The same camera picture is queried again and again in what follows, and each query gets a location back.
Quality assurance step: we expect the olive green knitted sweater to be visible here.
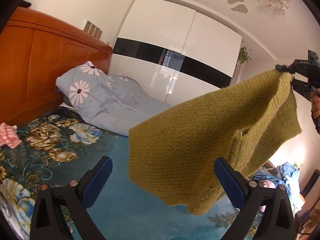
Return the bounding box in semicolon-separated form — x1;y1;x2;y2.
129;69;301;215

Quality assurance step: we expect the pile of blue clothes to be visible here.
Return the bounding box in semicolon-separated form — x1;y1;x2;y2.
251;162;304;215

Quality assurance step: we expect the right hand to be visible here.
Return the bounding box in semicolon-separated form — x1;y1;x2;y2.
310;88;320;127

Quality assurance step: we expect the green hanging plant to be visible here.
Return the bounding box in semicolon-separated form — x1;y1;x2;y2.
237;47;252;64

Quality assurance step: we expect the teal floral bed blanket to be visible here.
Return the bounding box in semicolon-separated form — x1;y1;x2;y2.
1;107;239;239

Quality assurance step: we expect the pink striped cloth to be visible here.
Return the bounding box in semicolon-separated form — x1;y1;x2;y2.
0;122;22;149

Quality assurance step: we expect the light blue floral duvet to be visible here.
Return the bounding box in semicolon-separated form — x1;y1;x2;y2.
56;61;170;136

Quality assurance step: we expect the white black wardrobe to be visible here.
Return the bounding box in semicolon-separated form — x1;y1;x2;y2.
110;0;241;105

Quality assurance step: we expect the orange wooden headboard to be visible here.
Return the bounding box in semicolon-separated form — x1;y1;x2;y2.
1;7;112;126

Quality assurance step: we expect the black device on headboard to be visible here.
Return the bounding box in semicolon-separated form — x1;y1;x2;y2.
19;1;31;8

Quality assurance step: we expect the beige wall switch panel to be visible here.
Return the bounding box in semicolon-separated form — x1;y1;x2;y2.
84;21;103;39

